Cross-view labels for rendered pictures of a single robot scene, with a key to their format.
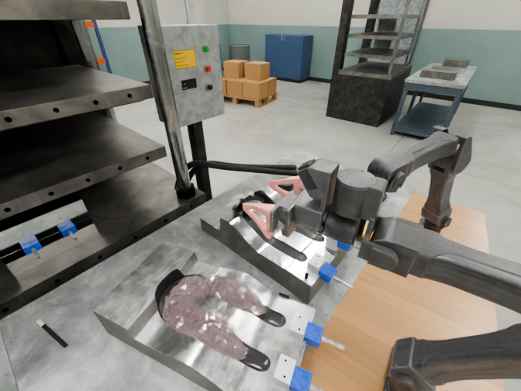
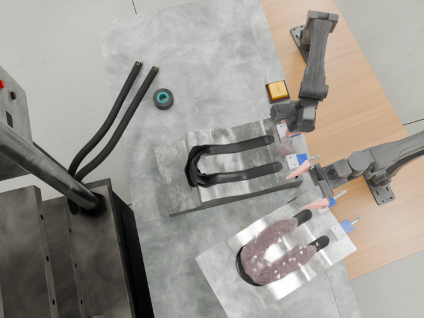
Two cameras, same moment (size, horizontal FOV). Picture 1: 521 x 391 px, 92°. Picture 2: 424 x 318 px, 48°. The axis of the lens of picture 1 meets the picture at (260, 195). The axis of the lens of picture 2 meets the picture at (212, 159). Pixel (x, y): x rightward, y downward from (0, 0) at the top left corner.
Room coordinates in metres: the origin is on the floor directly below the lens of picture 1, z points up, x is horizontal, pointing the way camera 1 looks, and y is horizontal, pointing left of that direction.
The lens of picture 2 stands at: (0.41, 0.37, 2.55)
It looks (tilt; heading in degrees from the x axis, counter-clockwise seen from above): 73 degrees down; 311
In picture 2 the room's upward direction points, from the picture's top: 6 degrees counter-clockwise
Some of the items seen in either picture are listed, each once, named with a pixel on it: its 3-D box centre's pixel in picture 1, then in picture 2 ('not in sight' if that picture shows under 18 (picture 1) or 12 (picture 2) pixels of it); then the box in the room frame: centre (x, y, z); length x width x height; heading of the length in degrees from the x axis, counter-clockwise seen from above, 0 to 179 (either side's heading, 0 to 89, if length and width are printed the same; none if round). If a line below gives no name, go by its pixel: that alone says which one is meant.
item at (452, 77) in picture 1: (436, 95); not in sight; (4.29, -2.85, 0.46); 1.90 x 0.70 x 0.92; 142
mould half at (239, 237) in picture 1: (270, 227); (227, 163); (0.69, -0.04, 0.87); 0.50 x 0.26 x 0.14; 49
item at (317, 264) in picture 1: (330, 275); (304, 159); (0.47, -0.20, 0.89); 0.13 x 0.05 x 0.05; 49
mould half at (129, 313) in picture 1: (209, 315); (276, 254); (0.36, 0.13, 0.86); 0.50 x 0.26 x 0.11; 66
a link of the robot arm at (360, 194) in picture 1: (368, 215); (365, 163); (0.31, -0.17, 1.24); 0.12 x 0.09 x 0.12; 57
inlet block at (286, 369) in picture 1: (305, 383); (347, 226); (0.21, -0.10, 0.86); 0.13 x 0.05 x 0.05; 66
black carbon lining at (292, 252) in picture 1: (272, 220); (232, 161); (0.67, -0.04, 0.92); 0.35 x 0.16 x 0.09; 49
